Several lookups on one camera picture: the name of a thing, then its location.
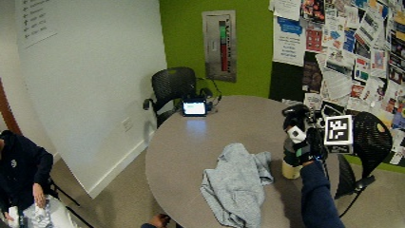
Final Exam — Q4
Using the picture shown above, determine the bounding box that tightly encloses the white cloth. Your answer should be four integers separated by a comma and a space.
6, 202, 54, 228

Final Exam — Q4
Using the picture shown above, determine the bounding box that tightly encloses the black mesh office chair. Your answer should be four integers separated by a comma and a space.
141, 66, 214, 129
334, 111, 394, 219

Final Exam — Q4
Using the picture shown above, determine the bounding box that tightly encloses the black chair frame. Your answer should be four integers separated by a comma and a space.
46, 179, 96, 228

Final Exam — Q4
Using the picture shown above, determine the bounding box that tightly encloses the board of paper posters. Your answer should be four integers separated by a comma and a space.
267, 0, 405, 166

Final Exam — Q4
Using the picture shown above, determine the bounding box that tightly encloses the white cube with black markers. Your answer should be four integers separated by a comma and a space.
322, 114, 354, 155

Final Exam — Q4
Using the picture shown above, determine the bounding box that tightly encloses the wall sign with grey lettering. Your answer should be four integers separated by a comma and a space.
17, 0, 60, 49

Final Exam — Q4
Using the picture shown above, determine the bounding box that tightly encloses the small tablet screen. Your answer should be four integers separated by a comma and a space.
181, 98, 209, 118

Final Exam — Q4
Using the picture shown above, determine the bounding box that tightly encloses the brown wooden door frame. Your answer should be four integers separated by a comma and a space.
0, 78, 22, 136

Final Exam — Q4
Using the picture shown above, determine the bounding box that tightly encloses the cream and grey bottle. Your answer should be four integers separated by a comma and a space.
281, 136, 303, 181

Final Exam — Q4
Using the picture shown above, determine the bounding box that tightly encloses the black cable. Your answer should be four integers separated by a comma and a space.
196, 77, 223, 112

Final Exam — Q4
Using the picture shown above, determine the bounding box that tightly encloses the grey sweatshirt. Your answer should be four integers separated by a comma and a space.
198, 142, 274, 228

